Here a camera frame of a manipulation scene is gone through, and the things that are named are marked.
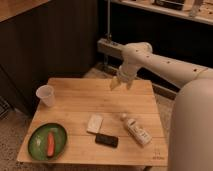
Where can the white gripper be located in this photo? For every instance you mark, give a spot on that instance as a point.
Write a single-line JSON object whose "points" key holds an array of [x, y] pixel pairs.
{"points": [[125, 74]]}

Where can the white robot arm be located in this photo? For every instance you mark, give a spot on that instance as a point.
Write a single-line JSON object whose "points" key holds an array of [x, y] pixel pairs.
{"points": [[191, 127]]}

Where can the white rectangular sponge block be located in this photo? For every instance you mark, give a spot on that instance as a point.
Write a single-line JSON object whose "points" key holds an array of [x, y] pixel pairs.
{"points": [[94, 124]]}

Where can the wooden folding table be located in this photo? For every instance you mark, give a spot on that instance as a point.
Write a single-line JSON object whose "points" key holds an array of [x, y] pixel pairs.
{"points": [[78, 99]]}

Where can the white tube bottle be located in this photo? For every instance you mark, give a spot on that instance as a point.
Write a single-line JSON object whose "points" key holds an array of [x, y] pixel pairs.
{"points": [[138, 132]]}

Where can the black phone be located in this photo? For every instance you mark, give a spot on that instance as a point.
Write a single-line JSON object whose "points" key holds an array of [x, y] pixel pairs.
{"points": [[111, 141]]}

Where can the translucent plastic cup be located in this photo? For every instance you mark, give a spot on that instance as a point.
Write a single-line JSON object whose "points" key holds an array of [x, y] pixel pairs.
{"points": [[46, 94]]}

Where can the metal vertical pole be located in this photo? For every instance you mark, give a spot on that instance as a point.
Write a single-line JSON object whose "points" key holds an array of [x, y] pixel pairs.
{"points": [[108, 20]]}

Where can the orange carrot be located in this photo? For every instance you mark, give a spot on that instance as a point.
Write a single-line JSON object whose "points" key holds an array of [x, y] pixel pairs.
{"points": [[50, 149]]}

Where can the green plate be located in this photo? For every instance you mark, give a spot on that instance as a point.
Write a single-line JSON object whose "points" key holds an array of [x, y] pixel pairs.
{"points": [[38, 141]]}

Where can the wooden shelf with items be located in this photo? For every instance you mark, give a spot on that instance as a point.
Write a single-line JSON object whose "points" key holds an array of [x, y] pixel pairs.
{"points": [[200, 11]]}

